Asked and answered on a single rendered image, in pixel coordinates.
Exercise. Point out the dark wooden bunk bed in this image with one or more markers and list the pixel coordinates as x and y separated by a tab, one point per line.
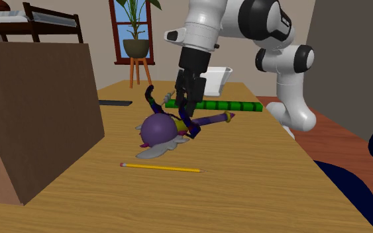
34	27

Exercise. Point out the red-framed window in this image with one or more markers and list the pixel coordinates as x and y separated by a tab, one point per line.
121	32

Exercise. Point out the dark blue chair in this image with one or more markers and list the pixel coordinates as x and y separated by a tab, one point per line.
357	196

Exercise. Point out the potted plant on wooden stool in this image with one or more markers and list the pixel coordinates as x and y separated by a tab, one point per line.
136	47

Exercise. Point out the brown cardboard box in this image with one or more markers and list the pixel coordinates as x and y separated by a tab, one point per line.
44	113

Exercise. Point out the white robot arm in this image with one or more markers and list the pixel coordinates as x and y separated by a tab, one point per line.
289	96

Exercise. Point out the white square container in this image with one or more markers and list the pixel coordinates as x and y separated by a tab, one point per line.
217	82

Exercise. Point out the black flat slab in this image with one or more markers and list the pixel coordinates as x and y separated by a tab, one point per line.
115	103

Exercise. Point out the yellow pencil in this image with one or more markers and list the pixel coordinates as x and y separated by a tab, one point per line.
160	167

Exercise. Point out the small grey-tipped wooden tool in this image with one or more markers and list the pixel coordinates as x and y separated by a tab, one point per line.
167	97

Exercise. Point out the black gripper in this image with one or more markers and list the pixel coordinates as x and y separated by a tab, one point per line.
194	61

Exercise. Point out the green segmented rod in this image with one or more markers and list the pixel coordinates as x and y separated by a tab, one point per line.
231	105

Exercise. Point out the purple-headed doll figure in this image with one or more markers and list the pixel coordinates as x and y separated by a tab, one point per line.
158	129

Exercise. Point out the wooden desk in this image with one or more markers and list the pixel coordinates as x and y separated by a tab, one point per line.
237	193

